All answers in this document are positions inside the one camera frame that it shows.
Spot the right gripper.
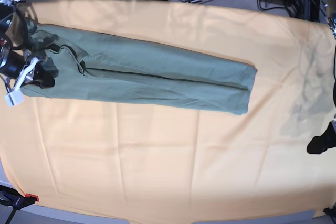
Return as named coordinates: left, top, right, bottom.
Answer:
left=1, top=49, right=55, bottom=88

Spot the green T-shirt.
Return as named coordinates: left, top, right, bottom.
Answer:
left=22, top=20, right=257, bottom=115

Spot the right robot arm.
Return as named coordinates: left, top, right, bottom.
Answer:
left=1, top=0, right=58, bottom=91

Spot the black corner clamp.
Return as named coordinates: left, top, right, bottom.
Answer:
left=323, top=206, right=336, bottom=218

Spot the orange table cloth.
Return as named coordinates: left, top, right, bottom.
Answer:
left=1, top=0, right=335, bottom=223

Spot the black red table clamp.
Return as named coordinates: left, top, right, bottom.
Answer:
left=1, top=185, right=39, bottom=224

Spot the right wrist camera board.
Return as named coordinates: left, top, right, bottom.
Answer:
left=5, top=90, right=24, bottom=107

